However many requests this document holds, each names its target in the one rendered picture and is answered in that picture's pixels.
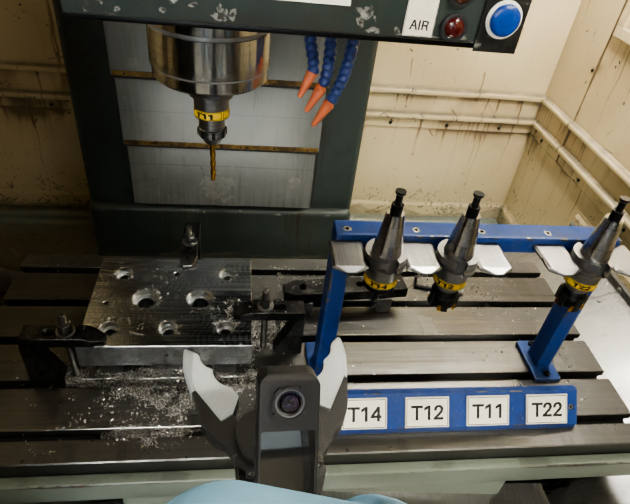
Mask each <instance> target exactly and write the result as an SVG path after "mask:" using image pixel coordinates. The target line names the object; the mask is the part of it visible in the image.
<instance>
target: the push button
mask: <svg viewBox="0 0 630 504"><path fill-rule="evenodd" d="M520 21H521V13H520V10H519V9H518V8H517V7H516V6H515V5H512V4H504V5H502V6H500V7H498V8H497V9H496V10H495V11H494V12H493V14H492V15H491V18H490V21H489V27H490V30H491V32H492V33H493V34H494V35H496V36H498V37H506V36H509V35H511V34H512V33H513V32H514V31H515V30H516V29H517V28H518V26H519V24H520Z"/></svg>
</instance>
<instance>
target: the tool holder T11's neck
mask: <svg viewBox="0 0 630 504"><path fill-rule="evenodd" d="M207 101H208V102H201V101H198V100H195V99H194V108H195V109H197V110H199V111H201V112H205V113H221V112H224V111H226V110H228V109H229V100H228V101H225V102H219V100H207Z"/></svg>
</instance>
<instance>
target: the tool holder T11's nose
mask: <svg viewBox="0 0 630 504"><path fill-rule="evenodd" d="M197 134H198V135H199V136H200V137H201V138H202V139H203V140H204V142H205V143H206V144H208V145H217V144H219V143H220V142H221V141H222V139H223V138H225V136H226V134H227V127H226V126H225V120H224V121H221V122H205V121H201V120H199V125H198V127H197Z"/></svg>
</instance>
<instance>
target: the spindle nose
mask: <svg viewBox="0 0 630 504"><path fill-rule="evenodd" d="M146 32H147V42H148V53H149V61H150V64H151V68H152V74H153V76H154V77H155V79H156V80H158V81H159V82H160V83H161V84H163V85H164V86H166V87H168V88H170V89H173V90H176V91H179V92H182V93H187V94H192V95H199V96H212V97H221V96H233V95H240V94H244V93H248V92H251V91H253V90H255V89H257V88H259V87H260V86H261V85H263V84H264V83H265V82H266V81H267V78H268V69H269V67H270V52H271V33H259V32H246V31H232V30H219V29H205V28H192V27H179V26H165V25H152V24H146Z"/></svg>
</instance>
